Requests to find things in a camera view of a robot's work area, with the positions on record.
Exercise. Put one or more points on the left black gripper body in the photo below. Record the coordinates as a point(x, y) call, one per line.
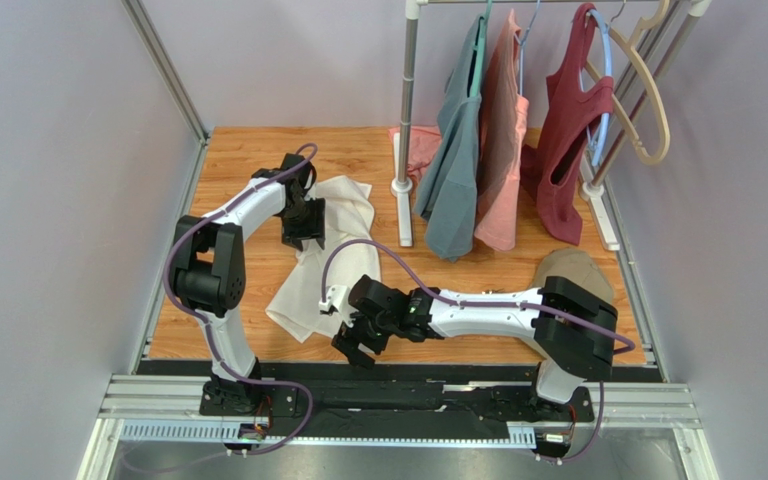
point(305, 222)

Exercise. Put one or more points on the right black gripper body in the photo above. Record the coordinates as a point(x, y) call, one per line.
point(360, 329)

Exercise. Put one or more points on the white cloth napkin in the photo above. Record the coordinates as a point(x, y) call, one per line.
point(349, 215)

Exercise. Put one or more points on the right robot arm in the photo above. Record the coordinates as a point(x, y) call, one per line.
point(573, 329)

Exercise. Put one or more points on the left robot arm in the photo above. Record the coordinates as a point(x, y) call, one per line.
point(204, 274)

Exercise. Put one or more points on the pink cloth on table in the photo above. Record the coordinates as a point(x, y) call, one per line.
point(423, 145)

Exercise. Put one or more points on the grey-blue hanging shirt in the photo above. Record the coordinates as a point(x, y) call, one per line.
point(446, 198)

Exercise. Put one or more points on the tan baseball cap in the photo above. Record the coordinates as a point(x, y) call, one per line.
point(577, 266)

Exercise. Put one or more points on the salmon pink hanging shirt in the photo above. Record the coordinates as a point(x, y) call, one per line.
point(503, 124)

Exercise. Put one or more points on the teal hanger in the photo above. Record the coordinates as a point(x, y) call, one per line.
point(479, 50)

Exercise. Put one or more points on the dark red tank top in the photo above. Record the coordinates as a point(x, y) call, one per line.
point(549, 171)

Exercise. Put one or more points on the beige wooden hanger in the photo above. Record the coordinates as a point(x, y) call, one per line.
point(627, 119)

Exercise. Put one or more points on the metal clothes rack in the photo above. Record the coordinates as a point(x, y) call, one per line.
point(659, 47)

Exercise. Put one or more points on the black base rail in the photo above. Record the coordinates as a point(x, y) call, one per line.
point(335, 402)

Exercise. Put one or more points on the aluminium frame post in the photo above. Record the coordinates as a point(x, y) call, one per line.
point(142, 21)

